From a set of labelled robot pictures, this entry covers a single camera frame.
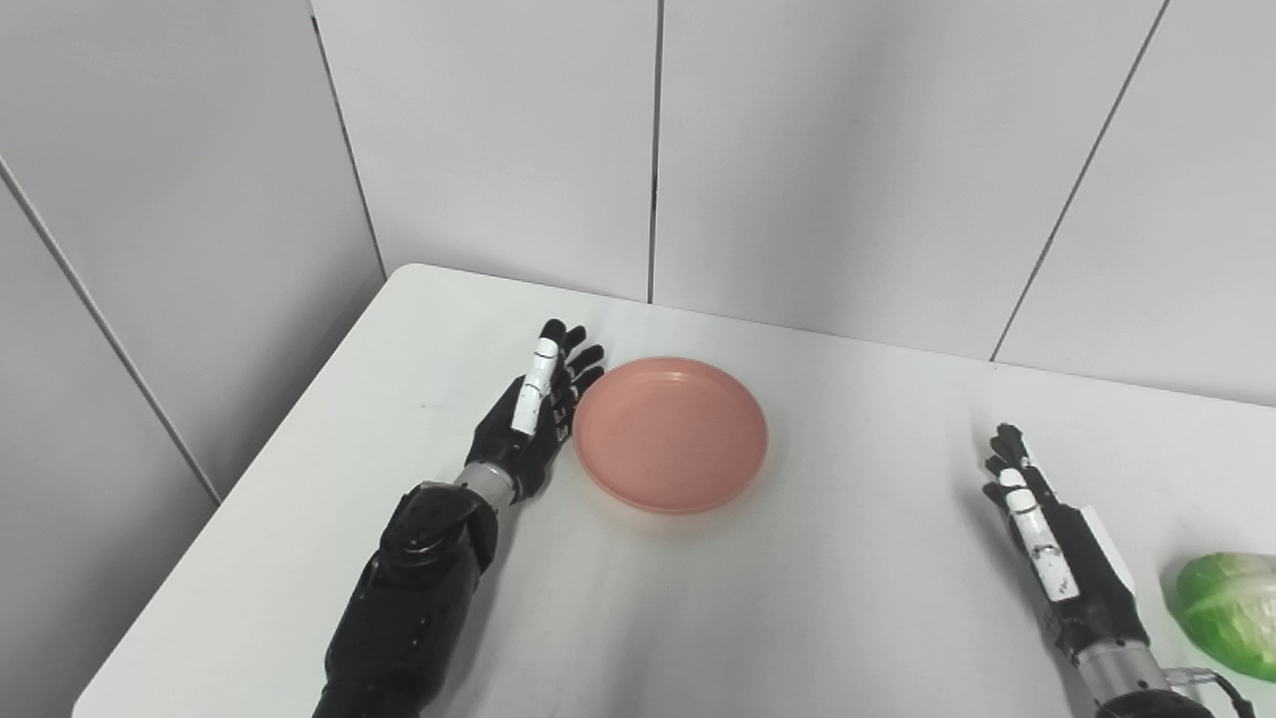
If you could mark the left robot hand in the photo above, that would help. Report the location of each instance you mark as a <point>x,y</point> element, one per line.
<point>528,429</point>

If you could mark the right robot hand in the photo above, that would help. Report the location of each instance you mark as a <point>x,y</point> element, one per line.
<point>1067,568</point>

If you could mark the pink plate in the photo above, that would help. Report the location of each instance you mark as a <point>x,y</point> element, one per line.
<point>670,435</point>

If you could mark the green cabbage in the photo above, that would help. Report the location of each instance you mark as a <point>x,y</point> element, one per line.
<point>1228,608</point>

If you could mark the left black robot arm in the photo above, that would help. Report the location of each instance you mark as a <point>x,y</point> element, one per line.
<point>419,598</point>

